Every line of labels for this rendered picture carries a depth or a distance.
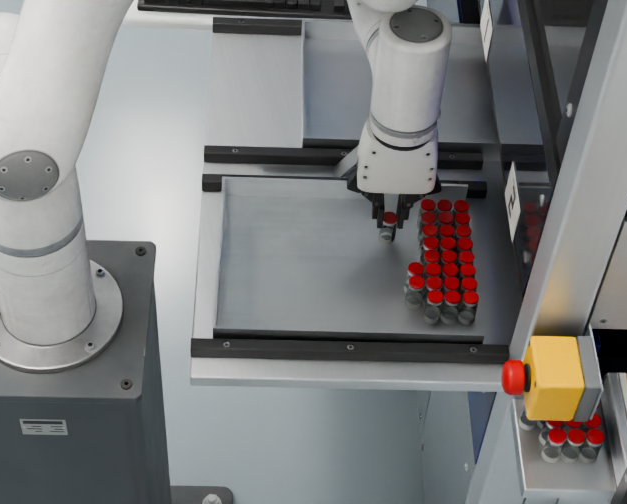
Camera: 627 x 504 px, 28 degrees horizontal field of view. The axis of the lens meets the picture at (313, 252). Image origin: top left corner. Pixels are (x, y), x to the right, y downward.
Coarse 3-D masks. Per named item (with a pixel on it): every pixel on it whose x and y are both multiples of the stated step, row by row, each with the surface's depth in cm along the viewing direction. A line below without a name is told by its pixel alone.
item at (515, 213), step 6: (510, 174) 159; (510, 180) 159; (510, 186) 159; (516, 186) 155; (510, 192) 159; (516, 192) 155; (516, 198) 155; (510, 204) 159; (516, 204) 155; (510, 210) 158; (516, 210) 155; (516, 216) 155; (510, 222) 158; (516, 222) 155; (510, 228) 158
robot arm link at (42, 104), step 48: (48, 0) 122; (96, 0) 121; (48, 48) 124; (96, 48) 126; (0, 96) 125; (48, 96) 125; (96, 96) 130; (0, 144) 126; (48, 144) 127; (0, 192) 129; (48, 192) 132
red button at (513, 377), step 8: (512, 360) 143; (520, 360) 143; (504, 368) 143; (512, 368) 142; (520, 368) 142; (504, 376) 142; (512, 376) 141; (520, 376) 141; (504, 384) 142; (512, 384) 141; (520, 384) 142; (512, 392) 142; (520, 392) 142
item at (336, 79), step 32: (320, 32) 196; (352, 32) 196; (480, 32) 197; (320, 64) 193; (352, 64) 194; (448, 64) 195; (480, 64) 195; (320, 96) 189; (352, 96) 189; (448, 96) 190; (480, 96) 190; (320, 128) 184; (352, 128) 185; (448, 128) 186; (480, 128) 186
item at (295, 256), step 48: (240, 192) 174; (288, 192) 175; (336, 192) 175; (240, 240) 170; (288, 240) 170; (336, 240) 170; (240, 288) 164; (288, 288) 165; (336, 288) 165; (384, 288) 165; (240, 336) 157; (288, 336) 157; (336, 336) 157; (384, 336) 157; (432, 336) 157; (480, 336) 157
